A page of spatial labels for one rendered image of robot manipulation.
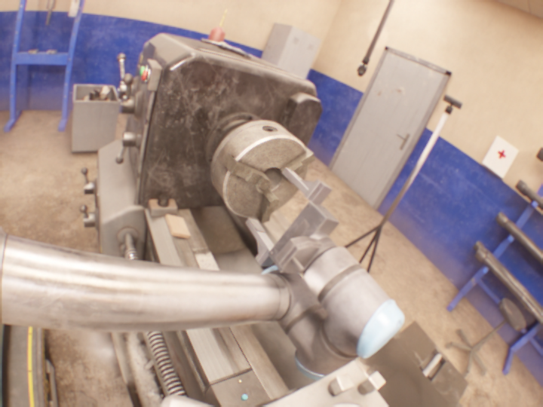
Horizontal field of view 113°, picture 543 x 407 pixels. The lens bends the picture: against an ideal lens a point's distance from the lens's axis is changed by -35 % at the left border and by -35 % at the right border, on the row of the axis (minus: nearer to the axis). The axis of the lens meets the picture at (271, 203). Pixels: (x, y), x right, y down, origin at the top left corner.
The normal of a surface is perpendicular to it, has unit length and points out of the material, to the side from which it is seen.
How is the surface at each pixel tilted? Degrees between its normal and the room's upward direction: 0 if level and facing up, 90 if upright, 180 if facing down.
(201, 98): 90
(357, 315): 65
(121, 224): 90
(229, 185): 90
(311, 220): 72
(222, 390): 0
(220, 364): 36
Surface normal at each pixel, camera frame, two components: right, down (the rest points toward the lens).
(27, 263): 0.71, -0.60
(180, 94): 0.50, 0.60
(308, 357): -0.76, 0.01
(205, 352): -0.18, -0.63
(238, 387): 0.35, -0.80
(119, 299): 0.80, -0.17
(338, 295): -0.60, -0.29
